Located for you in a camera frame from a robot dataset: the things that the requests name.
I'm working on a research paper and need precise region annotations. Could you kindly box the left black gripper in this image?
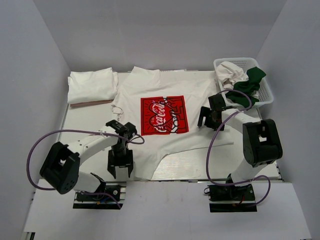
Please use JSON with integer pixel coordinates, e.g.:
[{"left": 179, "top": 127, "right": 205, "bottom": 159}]
[{"left": 106, "top": 142, "right": 134, "bottom": 178}]

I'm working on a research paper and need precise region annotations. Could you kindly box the white shirt red logo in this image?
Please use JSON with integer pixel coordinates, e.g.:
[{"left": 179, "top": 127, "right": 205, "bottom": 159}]
[{"left": 111, "top": 65, "right": 235, "bottom": 181}]

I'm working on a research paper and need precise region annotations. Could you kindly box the plain white t shirt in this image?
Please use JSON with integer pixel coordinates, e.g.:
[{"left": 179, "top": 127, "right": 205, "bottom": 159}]
[{"left": 215, "top": 61, "right": 249, "bottom": 90}]

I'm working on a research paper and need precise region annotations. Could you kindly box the dark green t shirt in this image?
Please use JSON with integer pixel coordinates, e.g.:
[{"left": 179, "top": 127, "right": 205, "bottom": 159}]
[{"left": 225, "top": 67, "right": 266, "bottom": 108}]

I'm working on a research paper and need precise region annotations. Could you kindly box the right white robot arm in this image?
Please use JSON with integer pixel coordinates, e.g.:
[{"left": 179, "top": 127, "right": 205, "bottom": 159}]
[{"left": 197, "top": 93, "right": 283, "bottom": 200}]

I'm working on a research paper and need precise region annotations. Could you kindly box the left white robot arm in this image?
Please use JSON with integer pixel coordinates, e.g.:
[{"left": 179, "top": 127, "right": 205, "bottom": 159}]
[{"left": 39, "top": 120, "right": 137, "bottom": 200}]

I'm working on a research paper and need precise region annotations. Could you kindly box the folded white shirt stack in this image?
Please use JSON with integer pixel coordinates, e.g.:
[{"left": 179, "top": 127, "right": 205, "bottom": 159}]
[{"left": 67, "top": 67, "right": 119, "bottom": 105}]

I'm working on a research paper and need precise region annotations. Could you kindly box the white plastic basket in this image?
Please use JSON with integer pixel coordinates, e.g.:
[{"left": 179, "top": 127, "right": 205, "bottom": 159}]
[{"left": 213, "top": 57, "right": 274, "bottom": 109}]

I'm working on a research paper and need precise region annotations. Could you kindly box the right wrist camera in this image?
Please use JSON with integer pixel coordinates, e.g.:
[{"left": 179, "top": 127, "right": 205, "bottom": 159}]
[{"left": 208, "top": 94, "right": 226, "bottom": 110}]

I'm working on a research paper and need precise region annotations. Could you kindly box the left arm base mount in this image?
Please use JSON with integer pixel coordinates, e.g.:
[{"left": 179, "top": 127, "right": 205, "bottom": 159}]
[{"left": 72, "top": 182, "right": 126, "bottom": 210}]

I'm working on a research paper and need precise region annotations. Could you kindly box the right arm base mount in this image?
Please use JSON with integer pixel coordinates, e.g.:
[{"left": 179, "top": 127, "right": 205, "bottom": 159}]
[{"left": 203, "top": 184, "right": 257, "bottom": 213}]

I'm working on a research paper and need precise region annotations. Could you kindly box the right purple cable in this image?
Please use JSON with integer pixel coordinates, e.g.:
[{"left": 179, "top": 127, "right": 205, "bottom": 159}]
[{"left": 203, "top": 89, "right": 271, "bottom": 207}]

